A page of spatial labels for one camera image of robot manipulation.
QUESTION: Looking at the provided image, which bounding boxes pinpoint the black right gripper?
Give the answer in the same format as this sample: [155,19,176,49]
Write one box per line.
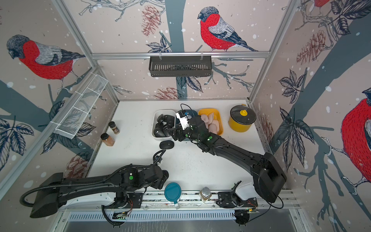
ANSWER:
[168,122,203,143]

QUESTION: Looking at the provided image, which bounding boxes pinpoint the black mouse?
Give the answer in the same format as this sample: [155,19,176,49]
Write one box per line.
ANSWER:
[159,140,174,150]
[153,127,165,138]
[165,115,175,127]
[157,114,165,123]

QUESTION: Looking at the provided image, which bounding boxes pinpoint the pink mouse top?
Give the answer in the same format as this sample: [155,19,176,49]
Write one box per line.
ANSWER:
[208,112,214,124]

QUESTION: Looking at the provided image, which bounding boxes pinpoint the pink mouse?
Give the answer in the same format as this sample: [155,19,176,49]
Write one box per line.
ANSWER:
[208,119,220,134]
[201,114,210,125]
[208,112,214,124]

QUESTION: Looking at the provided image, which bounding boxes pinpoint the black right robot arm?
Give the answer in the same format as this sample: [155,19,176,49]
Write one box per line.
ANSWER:
[168,116,287,203]

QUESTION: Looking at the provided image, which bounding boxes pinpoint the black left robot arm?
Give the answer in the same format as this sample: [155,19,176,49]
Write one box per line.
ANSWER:
[19,149,169,218]

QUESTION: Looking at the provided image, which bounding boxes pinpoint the teal storage box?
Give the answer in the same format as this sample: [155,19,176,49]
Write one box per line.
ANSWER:
[175,110,198,128]

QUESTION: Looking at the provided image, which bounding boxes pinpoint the white storage box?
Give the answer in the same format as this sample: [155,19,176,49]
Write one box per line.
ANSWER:
[151,110,175,141]

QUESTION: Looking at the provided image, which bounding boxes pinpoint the yellow storage box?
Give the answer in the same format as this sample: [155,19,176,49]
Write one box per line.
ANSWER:
[198,108,223,136]

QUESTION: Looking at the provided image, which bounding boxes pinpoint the teal round lid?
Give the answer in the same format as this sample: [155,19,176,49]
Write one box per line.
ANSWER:
[164,182,182,209]

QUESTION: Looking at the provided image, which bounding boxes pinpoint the glass jar silver lid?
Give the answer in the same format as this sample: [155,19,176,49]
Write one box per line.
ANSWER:
[200,187,212,203]

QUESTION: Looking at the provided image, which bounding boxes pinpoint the spice jar brown contents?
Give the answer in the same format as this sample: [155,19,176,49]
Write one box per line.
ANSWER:
[100,133,115,147]

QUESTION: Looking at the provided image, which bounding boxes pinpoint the spice jar dark lid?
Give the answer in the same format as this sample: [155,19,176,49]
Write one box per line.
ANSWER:
[108,121,120,134]

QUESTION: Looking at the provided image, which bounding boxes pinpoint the yellow pot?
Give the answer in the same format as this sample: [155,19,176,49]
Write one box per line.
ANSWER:
[228,104,257,132]

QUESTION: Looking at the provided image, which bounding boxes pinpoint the glass lid yellow knob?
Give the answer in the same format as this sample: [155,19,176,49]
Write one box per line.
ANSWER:
[230,104,257,125]

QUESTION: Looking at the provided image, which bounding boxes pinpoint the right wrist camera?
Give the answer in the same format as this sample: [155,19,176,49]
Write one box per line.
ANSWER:
[175,110,191,130]

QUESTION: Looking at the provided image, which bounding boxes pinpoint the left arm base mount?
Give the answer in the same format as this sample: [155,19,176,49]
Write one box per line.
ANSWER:
[115,192,144,209]

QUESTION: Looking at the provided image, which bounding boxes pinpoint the black hanging wire basket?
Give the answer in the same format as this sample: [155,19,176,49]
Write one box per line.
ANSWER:
[149,56,212,77]

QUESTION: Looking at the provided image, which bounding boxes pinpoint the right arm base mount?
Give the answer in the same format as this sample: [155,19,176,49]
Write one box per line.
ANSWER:
[216,181,258,209]

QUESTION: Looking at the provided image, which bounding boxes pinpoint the white wire mesh shelf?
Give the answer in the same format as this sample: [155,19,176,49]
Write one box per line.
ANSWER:
[54,74,108,139]

